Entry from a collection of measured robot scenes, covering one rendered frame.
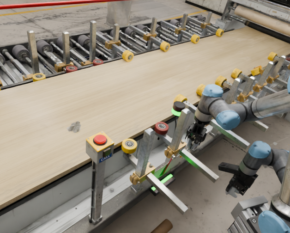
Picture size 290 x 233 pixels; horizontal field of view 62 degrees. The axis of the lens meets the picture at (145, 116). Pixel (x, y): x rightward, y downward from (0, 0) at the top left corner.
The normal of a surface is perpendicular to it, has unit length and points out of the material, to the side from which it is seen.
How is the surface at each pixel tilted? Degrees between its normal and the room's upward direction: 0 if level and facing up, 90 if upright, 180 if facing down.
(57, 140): 0
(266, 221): 97
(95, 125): 0
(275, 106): 103
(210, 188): 0
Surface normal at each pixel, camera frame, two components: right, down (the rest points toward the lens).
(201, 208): 0.16, -0.76
